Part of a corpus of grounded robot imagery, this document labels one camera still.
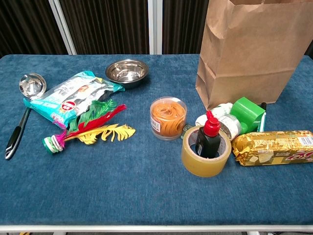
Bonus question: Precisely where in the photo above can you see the brown packing tape roll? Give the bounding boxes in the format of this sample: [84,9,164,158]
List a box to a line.
[180,125,232,178]

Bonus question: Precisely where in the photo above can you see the green plastic block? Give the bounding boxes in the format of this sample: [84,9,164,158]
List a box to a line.
[229,96,267,135]

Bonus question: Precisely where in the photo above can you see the colourful feather shuttlecock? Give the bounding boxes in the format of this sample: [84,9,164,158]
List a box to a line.
[42,99,136,155]

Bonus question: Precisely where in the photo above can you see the small round labelled jar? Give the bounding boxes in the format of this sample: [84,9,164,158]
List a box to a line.
[219,114,243,141]

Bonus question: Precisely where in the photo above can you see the clear tub rubber bands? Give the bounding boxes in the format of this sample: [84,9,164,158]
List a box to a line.
[150,96,188,141]

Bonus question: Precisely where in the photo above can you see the steel ladle black handle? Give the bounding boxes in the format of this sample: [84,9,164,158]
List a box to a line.
[4,72,47,161]

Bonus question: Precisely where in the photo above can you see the green white marker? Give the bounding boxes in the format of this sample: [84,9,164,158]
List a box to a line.
[256,102,268,133]

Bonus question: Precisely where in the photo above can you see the white tube green print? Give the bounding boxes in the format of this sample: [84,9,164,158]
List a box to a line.
[195,102,234,127]

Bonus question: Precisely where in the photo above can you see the steel bowl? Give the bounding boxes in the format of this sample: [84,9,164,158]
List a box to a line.
[105,59,150,89]

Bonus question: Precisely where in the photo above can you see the teal snack packet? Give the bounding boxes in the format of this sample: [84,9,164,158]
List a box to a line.
[23,70,126,130]

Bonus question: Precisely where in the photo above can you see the brown paper bag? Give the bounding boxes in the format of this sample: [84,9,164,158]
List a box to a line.
[195,0,313,111]

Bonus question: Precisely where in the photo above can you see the gold biscuit package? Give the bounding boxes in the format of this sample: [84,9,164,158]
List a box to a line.
[231,130,313,167]

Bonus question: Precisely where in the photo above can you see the black ink bottle red cap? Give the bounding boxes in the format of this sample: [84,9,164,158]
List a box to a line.
[195,110,222,159]

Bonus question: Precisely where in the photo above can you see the white partition frame post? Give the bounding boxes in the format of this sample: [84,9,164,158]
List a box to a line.
[48,0,78,55]
[147,0,163,55]

